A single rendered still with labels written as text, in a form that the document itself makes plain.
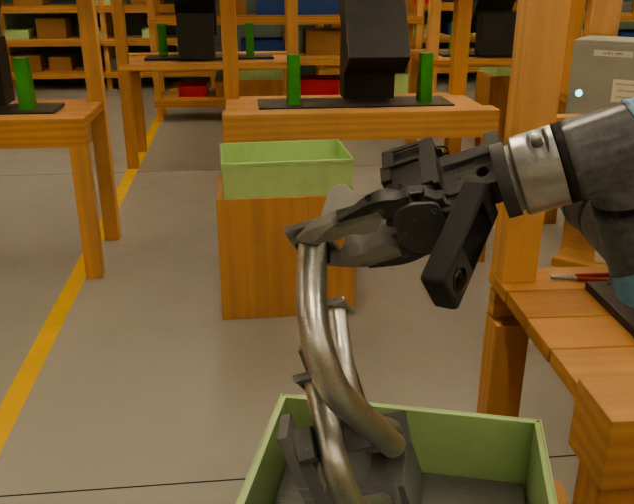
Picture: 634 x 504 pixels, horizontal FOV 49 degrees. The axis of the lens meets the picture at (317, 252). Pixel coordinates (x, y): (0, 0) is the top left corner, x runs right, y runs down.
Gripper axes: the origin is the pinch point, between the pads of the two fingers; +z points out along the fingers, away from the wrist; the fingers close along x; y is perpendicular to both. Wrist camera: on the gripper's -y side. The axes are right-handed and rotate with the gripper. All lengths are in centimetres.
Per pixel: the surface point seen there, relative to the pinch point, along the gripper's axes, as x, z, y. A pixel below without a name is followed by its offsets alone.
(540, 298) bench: -97, -15, 52
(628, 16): -512, -160, 666
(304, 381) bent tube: -12.8, 7.4, -6.5
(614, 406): -74, -23, 12
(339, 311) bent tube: -22.6, 6.9, 8.7
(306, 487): -18.4, 9.7, -16.1
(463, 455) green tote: -58, 1, 1
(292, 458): -14.8, 9.7, -14.2
